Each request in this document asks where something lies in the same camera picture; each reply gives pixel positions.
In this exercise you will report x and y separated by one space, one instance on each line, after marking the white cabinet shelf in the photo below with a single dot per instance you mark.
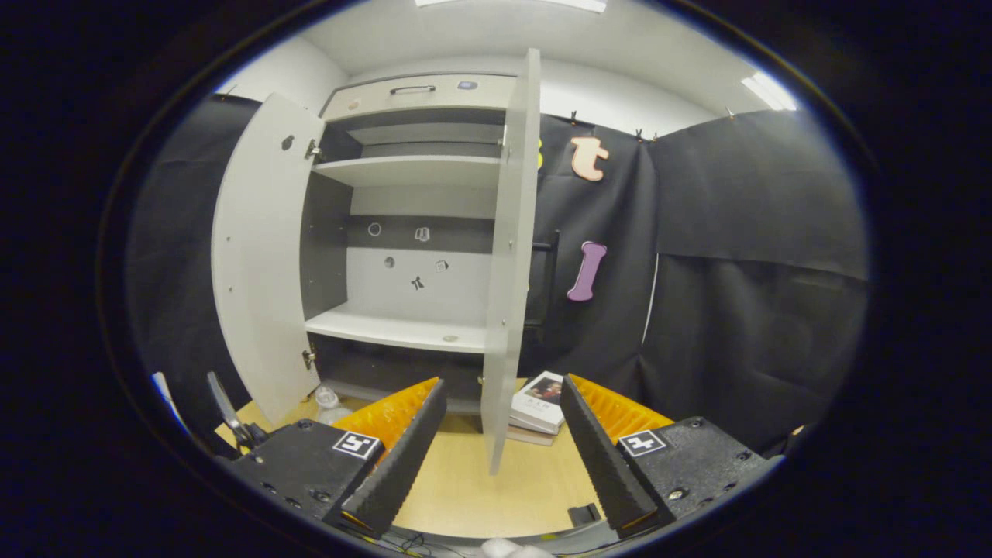
411 170
387 329
426 133

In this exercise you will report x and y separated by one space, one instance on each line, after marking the white book with portrait cover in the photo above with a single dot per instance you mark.
539 399

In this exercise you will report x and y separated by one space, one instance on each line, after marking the small black block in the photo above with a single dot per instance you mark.
584 514

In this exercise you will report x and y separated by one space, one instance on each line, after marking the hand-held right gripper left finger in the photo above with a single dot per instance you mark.
403 457

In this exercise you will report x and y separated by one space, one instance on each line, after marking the white and grey cabinet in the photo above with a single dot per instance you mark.
325 240

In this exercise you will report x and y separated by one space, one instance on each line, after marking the white door with checkered sticker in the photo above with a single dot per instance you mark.
260 256

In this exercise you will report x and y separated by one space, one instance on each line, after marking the clear bottle with green label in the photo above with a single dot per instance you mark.
329 401

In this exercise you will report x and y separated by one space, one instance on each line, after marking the long ceiling light panel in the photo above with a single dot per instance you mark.
511 3

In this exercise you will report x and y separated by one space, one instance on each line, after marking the small ceiling light panel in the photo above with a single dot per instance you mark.
769 91

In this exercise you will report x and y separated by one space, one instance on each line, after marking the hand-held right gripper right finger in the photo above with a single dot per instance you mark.
601 457

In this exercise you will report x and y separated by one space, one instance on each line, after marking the black backdrop cloth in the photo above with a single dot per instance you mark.
759 232

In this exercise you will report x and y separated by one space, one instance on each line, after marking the white door with cube stickers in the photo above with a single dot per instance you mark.
511 232

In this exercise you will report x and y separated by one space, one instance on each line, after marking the plain white book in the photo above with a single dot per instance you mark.
531 436

